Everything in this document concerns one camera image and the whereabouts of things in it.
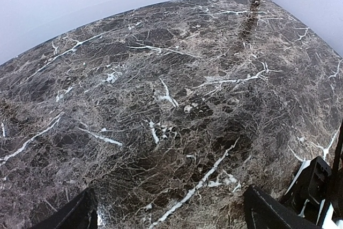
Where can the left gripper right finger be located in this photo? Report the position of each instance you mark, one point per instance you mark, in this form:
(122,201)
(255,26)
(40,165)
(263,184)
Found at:
(262,211)

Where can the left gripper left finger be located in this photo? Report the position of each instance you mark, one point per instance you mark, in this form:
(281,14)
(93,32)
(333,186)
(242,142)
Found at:
(80,212)

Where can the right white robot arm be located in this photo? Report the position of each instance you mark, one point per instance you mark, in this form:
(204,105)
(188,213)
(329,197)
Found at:
(315,194)

